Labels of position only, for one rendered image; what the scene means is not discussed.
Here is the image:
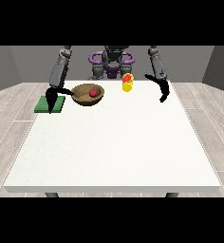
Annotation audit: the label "brown wooden bowl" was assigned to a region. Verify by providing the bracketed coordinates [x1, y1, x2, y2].
[70, 83, 105, 107]

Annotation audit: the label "grey robot trunk purple rings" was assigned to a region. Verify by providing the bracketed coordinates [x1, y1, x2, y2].
[86, 46, 137, 82]

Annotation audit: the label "green square pad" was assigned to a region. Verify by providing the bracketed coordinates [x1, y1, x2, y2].
[33, 95, 66, 114]

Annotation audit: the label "yellow cup with melon print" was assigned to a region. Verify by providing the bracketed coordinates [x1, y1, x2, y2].
[121, 72, 135, 93]

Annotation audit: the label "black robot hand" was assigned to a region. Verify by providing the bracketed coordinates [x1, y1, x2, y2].
[45, 86, 76, 115]
[143, 73, 171, 103]

